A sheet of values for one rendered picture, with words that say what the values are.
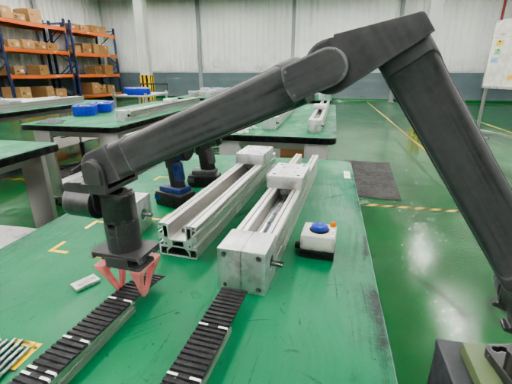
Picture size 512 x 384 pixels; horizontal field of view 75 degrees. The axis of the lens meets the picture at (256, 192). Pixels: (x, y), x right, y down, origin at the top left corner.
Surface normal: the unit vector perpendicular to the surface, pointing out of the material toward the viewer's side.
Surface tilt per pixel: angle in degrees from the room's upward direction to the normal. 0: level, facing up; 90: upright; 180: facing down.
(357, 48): 92
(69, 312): 0
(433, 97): 92
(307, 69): 92
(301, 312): 0
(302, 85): 92
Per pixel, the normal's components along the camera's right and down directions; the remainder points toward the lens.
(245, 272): -0.29, 0.32
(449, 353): 0.00, -0.94
